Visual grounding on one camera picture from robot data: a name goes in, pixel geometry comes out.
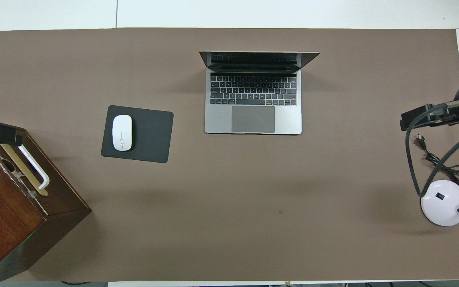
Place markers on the grey apple laptop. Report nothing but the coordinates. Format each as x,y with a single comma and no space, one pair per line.
253,119

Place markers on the dark wooden box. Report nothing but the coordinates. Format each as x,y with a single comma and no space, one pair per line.
6,207

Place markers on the white desk lamp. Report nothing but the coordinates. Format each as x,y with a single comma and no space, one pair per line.
444,207

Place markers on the white computer mouse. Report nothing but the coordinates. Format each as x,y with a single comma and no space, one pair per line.
122,131

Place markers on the black mouse pad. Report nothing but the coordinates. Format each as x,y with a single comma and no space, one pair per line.
150,135

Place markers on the brown table mat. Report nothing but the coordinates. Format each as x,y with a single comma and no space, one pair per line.
253,199

